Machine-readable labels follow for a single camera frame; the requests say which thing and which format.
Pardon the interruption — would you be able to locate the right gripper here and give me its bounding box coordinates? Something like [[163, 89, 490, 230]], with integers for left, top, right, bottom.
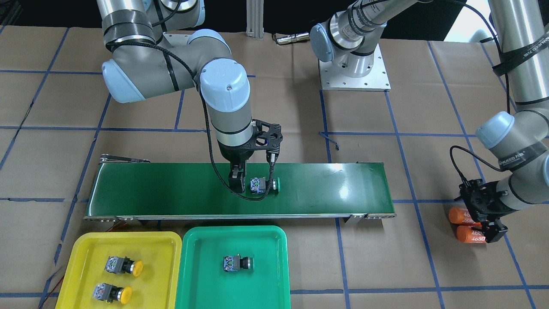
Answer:
[[218, 121, 283, 194]]

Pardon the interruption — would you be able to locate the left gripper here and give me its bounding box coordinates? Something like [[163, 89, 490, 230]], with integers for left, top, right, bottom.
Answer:
[[455, 179, 510, 244]]

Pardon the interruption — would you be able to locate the green push button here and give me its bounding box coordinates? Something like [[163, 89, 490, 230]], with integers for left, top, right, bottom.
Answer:
[[222, 254, 253, 272], [250, 177, 281, 195]]

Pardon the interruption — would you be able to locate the orange cylinder labelled 4680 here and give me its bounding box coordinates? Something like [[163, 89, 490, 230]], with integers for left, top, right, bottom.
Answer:
[[448, 207, 482, 227]]

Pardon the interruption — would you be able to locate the yellow push button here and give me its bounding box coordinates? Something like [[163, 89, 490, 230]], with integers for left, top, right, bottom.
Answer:
[[104, 256, 145, 276], [92, 283, 133, 305]]

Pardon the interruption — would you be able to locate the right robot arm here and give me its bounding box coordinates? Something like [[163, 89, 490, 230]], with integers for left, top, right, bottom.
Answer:
[[97, 0, 283, 197]]

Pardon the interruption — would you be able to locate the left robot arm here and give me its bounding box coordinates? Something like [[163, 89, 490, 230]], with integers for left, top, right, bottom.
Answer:
[[308, 0, 548, 243]]

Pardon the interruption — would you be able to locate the green conveyor belt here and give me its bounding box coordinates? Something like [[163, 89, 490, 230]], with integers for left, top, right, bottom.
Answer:
[[84, 161, 396, 221]]

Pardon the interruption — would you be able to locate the green plastic tray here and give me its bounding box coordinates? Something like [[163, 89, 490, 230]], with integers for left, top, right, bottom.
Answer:
[[176, 225, 291, 309]]

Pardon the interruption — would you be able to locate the yellow plastic tray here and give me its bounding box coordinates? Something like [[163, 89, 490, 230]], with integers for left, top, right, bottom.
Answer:
[[56, 231, 182, 309]]

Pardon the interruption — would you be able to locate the black braided cable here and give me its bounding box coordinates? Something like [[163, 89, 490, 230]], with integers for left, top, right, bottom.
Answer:
[[107, 39, 276, 202]]

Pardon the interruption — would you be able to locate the aluminium frame post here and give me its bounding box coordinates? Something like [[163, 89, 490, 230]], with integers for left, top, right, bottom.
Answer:
[[245, 0, 264, 40]]

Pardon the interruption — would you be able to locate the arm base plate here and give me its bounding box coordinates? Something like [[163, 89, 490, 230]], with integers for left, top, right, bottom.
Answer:
[[318, 45, 392, 92]]

